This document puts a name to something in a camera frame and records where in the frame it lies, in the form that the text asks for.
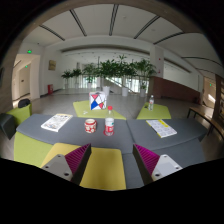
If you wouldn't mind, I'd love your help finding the red fire extinguisher box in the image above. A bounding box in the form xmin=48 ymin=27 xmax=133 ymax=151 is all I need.
xmin=47 ymin=84 xmax=53 ymax=95

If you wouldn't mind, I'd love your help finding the potted plant white pot centre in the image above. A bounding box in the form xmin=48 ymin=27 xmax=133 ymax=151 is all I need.
xmin=96 ymin=58 xmax=121 ymax=98

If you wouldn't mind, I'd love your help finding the clear water bottle red cap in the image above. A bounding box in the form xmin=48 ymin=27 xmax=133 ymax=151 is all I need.
xmin=104 ymin=106 xmax=114 ymax=133

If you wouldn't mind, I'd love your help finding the yellow seat cushion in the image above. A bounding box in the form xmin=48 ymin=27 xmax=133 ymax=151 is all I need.
xmin=39 ymin=142 xmax=128 ymax=191

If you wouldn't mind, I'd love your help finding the wooden bookshelf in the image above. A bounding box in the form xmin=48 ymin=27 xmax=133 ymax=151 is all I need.
xmin=213 ymin=75 xmax=224 ymax=124

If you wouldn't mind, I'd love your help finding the potted plant right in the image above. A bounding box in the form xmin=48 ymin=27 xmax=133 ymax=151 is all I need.
xmin=134 ymin=59 xmax=156 ymax=97

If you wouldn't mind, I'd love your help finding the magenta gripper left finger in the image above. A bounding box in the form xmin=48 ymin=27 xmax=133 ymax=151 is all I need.
xmin=42 ymin=144 xmax=91 ymax=185

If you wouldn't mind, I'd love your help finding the colourful geometric cube box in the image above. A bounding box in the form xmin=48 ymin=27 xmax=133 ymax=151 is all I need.
xmin=89 ymin=91 xmax=107 ymax=110

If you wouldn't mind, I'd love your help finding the potted plant far left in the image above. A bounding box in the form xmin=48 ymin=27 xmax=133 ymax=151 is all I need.
xmin=61 ymin=69 xmax=82 ymax=88

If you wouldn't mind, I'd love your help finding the long wooden bench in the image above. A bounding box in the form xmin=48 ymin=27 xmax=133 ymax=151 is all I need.
xmin=187 ymin=107 xmax=224 ymax=140

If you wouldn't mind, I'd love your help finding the red white patterned cup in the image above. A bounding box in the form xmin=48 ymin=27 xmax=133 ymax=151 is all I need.
xmin=84 ymin=119 xmax=97 ymax=134

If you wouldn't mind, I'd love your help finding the far clear water bottle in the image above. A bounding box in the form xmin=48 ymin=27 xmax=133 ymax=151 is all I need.
xmin=148 ymin=95 xmax=154 ymax=111

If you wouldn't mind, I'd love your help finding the left open magazine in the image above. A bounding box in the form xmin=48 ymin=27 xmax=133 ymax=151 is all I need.
xmin=41 ymin=114 xmax=72 ymax=132

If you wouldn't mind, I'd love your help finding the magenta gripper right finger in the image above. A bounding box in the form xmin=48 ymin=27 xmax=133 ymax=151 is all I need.
xmin=132 ymin=144 xmax=182 ymax=185

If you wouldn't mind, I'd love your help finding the green chair left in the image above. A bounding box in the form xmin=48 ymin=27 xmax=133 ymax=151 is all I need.
xmin=8 ymin=98 xmax=32 ymax=126

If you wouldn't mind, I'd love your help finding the right yellow white magazine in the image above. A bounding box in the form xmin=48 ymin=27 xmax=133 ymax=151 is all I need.
xmin=146 ymin=119 xmax=177 ymax=138

